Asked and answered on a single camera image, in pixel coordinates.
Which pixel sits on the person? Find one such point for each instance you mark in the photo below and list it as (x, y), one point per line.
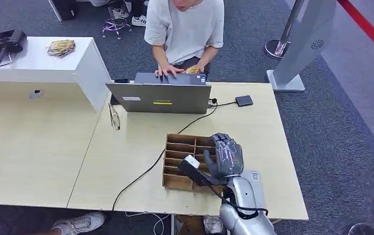
(186, 32)

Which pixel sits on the white cabinet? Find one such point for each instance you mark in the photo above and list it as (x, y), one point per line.
(44, 65)

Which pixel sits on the grey kiosk stand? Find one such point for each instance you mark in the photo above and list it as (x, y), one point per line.
(303, 42)

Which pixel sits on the chrome stanchion post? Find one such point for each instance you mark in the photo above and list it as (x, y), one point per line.
(275, 48)

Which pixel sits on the black box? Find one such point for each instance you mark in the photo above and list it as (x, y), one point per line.
(65, 8)

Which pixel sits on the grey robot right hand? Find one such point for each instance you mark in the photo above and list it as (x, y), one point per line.
(227, 159)

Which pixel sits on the person's left hand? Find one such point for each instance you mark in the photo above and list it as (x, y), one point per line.
(200, 67)

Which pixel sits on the black desktop device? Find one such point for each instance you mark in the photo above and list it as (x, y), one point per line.
(5, 42)

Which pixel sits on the eyeglasses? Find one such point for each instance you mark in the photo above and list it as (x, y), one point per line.
(114, 118)

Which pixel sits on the wooden card box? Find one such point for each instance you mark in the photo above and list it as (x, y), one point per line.
(177, 181)

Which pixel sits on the person's right hand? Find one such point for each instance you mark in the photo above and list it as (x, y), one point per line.
(169, 70)

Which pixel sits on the grey desk grommet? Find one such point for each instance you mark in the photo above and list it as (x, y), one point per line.
(36, 94)

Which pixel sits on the dark round object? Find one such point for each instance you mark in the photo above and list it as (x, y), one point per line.
(368, 230)

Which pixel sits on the yellow printed card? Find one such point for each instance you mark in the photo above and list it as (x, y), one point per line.
(192, 70)

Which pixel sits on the grey laptop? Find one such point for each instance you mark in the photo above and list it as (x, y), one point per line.
(180, 97)

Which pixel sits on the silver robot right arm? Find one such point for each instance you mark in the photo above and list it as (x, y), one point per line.
(243, 194)

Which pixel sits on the red barrier belt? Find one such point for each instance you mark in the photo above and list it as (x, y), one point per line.
(368, 29)

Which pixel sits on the stack of yellow cards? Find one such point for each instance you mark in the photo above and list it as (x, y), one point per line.
(61, 48)

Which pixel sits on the chrome stool base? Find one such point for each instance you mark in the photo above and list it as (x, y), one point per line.
(115, 24)

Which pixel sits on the grey power bank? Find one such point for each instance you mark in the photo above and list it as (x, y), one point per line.
(259, 191)

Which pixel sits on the white striped sneaker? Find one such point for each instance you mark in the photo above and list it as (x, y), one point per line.
(120, 13)
(139, 21)

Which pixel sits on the black adapter hub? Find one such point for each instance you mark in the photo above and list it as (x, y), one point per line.
(244, 100)

